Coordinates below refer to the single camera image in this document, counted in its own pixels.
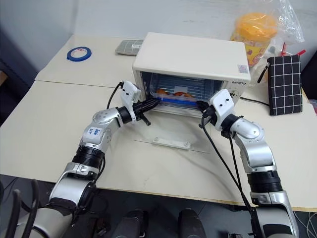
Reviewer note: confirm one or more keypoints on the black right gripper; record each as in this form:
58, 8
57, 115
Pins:
209, 114

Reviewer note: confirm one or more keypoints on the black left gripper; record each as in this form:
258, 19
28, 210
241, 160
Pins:
140, 109

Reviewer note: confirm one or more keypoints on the clear food container blue lid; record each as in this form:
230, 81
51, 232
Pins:
178, 100

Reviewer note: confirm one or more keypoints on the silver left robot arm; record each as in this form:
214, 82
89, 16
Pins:
94, 138

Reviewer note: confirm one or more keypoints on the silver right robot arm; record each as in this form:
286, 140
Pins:
257, 151

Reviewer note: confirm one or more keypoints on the orange food pieces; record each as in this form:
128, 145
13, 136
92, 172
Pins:
182, 94

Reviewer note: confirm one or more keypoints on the cream white toaster oven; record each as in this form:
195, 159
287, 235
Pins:
190, 54

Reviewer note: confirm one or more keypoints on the grey checked pouch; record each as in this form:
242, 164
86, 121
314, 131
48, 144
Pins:
127, 47

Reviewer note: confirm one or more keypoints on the black white grid pouch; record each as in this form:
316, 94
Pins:
284, 86

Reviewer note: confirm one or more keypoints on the blue tape roll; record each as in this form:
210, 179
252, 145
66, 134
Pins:
71, 57

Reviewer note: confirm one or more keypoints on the yellow lidded plastic tub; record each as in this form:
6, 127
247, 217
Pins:
255, 29

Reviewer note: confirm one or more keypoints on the dark rounded shape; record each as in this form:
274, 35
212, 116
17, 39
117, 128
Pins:
190, 223
132, 223

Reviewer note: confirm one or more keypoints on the red plastic piece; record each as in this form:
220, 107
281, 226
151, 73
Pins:
301, 52

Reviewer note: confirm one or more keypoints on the clear plastic bag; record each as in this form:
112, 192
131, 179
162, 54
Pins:
288, 27

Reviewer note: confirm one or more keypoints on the black curved bar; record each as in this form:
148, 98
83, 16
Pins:
33, 203
17, 210

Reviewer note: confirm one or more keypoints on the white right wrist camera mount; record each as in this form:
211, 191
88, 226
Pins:
223, 104

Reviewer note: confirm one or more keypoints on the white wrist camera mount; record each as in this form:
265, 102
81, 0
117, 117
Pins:
223, 104
130, 90

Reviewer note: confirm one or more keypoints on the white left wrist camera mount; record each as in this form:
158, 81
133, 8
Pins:
130, 90

